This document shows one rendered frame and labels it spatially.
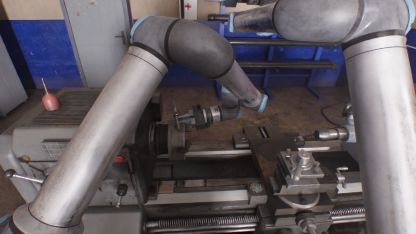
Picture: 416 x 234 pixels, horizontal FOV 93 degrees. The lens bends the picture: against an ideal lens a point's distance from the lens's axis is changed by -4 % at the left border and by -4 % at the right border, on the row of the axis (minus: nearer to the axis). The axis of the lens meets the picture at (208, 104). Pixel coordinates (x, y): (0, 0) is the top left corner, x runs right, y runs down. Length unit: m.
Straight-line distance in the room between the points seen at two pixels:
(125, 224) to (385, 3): 1.32
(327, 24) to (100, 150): 0.55
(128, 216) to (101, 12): 3.54
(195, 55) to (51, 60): 4.57
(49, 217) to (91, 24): 3.95
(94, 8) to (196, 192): 3.63
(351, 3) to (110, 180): 1.11
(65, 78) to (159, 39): 4.51
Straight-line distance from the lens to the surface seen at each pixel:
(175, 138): 1.14
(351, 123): 1.62
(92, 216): 1.36
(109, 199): 1.28
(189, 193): 1.29
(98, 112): 0.52
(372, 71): 0.52
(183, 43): 0.49
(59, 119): 1.17
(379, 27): 0.54
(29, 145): 1.17
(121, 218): 1.31
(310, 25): 0.50
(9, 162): 1.30
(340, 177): 1.35
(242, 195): 1.32
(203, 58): 0.50
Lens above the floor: 1.89
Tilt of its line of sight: 30 degrees down
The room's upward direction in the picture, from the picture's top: 2 degrees clockwise
